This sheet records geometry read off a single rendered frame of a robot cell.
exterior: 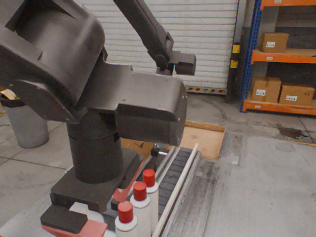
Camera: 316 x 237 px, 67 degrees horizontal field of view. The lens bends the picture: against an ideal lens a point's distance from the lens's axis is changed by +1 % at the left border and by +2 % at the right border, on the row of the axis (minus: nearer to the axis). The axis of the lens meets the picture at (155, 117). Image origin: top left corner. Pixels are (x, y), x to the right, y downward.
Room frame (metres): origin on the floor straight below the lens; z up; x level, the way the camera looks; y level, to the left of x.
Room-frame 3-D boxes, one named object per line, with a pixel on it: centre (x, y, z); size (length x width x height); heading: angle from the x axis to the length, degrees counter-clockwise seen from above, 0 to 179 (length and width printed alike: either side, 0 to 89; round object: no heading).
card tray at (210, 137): (1.11, -0.23, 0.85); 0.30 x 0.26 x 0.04; 158
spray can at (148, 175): (0.51, 0.02, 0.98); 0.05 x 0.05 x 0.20
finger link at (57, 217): (0.20, 0.08, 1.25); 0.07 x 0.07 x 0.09; 74
